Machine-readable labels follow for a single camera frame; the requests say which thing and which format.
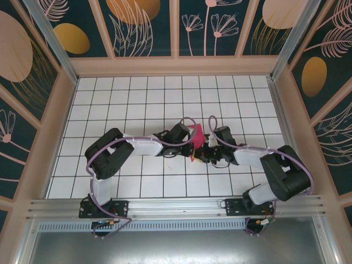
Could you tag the pink cloth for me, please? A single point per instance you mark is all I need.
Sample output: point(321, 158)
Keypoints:
point(197, 136)

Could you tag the grey metal sheet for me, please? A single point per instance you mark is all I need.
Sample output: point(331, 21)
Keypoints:
point(178, 247)

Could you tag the long aluminium mounting rail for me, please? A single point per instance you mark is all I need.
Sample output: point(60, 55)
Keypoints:
point(178, 204)

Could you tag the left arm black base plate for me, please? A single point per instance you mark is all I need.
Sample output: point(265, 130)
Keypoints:
point(121, 207)

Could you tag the aluminium corner post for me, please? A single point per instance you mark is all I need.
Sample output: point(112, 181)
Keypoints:
point(291, 41)
point(55, 46)

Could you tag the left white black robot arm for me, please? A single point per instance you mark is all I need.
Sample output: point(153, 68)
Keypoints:
point(101, 189)

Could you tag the aluminium side rail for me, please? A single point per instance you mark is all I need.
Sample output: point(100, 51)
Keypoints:
point(288, 137)

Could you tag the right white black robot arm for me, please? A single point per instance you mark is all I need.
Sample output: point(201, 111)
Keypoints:
point(247, 156)

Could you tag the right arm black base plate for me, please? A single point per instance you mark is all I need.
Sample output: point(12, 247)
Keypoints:
point(233, 207)

